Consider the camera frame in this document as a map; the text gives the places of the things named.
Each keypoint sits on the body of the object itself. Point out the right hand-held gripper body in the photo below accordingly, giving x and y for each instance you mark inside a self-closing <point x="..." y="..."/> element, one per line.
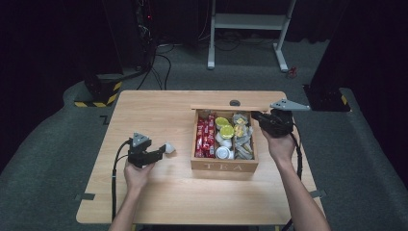
<point x="278" y="123"/>

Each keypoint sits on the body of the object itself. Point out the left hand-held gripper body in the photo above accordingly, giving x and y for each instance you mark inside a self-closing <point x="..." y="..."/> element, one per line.
<point x="141" y="155"/>

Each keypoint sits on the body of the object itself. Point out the wooden tea box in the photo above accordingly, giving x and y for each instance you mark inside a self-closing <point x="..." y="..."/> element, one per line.
<point x="224" y="166"/>

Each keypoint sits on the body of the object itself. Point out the person's left hand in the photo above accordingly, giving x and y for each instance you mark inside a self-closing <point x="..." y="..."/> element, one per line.
<point x="138" y="178"/>

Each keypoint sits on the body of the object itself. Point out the person's right hand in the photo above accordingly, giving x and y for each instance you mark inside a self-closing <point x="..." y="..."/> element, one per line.
<point x="280" y="147"/>

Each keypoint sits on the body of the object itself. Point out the pile of grey sachets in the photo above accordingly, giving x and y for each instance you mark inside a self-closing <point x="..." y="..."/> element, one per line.
<point x="243" y="147"/>

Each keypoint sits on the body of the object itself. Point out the bundle of red sachets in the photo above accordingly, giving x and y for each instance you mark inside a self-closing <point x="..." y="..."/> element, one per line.
<point x="205" y="138"/>

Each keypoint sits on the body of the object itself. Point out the grey tape strip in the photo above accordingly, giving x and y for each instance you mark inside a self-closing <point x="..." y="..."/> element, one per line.
<point x="85" y="197"/>
<point x="319" y="193"/>

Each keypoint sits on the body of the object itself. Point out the black yellow striped stand base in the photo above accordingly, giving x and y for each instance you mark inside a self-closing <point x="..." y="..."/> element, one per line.
<point x="102" y="93"/>

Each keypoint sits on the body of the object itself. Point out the white metal stand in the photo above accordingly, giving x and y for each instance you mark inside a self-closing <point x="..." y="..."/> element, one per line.
<point x="248" y="21"/>

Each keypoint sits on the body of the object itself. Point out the dark equipment rack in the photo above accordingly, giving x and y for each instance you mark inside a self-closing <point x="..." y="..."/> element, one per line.
<point x="145" y="29"/>

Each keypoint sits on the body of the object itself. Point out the black stand base plate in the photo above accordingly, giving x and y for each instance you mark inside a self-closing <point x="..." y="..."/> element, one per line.
<point x="325" y="97"/>

